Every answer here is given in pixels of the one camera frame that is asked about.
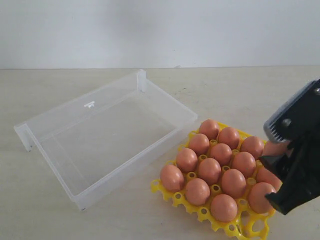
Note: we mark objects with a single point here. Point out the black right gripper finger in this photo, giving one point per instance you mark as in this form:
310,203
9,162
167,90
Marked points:
279,165

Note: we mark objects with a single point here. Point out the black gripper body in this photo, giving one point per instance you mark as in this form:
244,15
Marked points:
303,176

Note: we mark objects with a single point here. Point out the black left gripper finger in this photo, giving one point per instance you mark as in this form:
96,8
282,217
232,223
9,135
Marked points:
290,200

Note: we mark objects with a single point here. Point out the brown egg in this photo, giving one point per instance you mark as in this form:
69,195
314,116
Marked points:
233,183
223,208
197,191
257,197
229,136
199,143
209,170
275,149
186,160
210,128
245,163
222,153
253,145
264,175

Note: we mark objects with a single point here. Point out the yellow plastic egg tray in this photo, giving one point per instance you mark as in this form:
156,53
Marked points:
248,225

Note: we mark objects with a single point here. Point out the brown egg top back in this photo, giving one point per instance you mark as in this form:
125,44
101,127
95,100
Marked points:
197,191

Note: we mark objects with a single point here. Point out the brown egg front corner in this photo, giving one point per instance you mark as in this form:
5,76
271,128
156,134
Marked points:
172,178

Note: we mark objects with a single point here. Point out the clear plastic storage box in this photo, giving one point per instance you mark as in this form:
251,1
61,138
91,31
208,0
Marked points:
98,141

